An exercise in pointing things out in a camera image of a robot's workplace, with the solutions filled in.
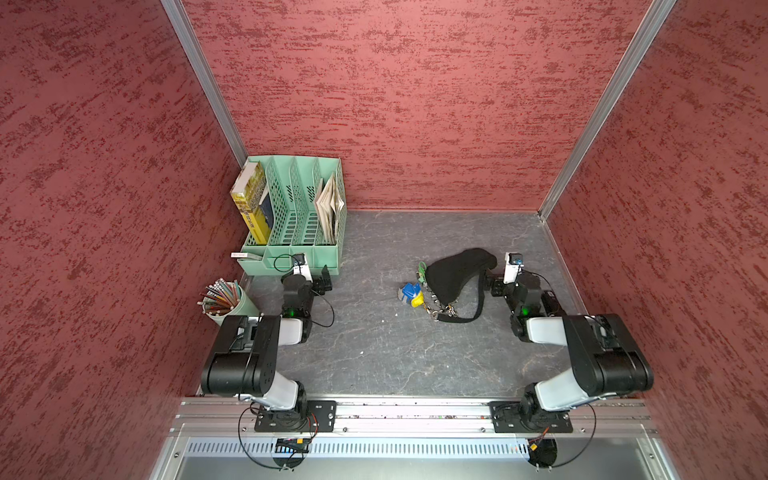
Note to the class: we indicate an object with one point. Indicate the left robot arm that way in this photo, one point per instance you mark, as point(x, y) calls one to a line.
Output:
point(242, 362)

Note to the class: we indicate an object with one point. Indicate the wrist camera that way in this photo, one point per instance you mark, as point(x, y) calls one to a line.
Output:
point(514, 265)
point(301, 267)

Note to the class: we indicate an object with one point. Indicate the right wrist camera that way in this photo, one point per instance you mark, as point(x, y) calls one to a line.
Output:
point(514, 265)

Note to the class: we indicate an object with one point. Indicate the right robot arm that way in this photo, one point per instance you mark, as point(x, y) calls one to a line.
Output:
point(605, 360)

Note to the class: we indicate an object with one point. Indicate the yellow book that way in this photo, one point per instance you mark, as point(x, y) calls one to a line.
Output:
point(246, 193)

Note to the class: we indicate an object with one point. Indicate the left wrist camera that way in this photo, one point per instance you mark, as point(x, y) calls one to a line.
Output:
point(301, 267)

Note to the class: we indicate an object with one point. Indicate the blue yellow toy charm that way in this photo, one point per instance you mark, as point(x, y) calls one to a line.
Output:
point(411, 294)

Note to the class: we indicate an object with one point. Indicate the folded papers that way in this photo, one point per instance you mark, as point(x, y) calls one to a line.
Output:
point(328, 204)

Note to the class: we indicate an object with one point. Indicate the green desk file organizer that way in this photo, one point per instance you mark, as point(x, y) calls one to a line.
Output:
point(293, 183)

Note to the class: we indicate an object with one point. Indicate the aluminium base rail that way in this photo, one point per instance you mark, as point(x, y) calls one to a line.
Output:
point(403, 416)

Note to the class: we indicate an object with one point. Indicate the green strap keychain charm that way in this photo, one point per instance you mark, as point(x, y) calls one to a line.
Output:
point(422, 273)

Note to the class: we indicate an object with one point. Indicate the black fabric bag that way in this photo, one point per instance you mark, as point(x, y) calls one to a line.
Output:
point(446, 278)

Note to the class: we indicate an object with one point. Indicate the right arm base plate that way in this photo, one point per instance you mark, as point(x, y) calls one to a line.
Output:
point(522, 417)

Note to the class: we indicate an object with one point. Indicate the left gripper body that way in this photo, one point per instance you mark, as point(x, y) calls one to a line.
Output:
point(318, 287)

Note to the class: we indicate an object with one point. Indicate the green pencil cup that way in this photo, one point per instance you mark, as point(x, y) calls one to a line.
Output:
point(223, 298)

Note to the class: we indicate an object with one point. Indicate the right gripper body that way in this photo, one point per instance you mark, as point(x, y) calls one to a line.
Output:
point(498, 287)

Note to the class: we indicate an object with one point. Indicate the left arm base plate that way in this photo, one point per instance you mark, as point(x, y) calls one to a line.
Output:
point(315, 416)

